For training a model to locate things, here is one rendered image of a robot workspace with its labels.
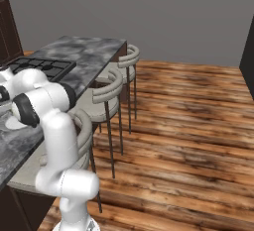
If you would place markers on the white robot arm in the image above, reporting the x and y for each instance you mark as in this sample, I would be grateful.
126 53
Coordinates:
59 139

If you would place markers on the white plate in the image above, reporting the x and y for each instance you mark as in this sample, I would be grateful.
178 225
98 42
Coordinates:
14 124

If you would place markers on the dark wood counter base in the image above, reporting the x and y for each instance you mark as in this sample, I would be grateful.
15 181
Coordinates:
20 208

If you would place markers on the black hob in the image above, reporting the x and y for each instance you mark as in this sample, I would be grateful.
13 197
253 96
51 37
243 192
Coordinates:
39 65

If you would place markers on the dark cabinet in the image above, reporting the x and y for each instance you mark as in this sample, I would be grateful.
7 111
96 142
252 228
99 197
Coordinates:
248 59

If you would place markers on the dark wood tall cupboard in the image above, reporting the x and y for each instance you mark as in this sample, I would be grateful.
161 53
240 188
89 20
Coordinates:
7 33

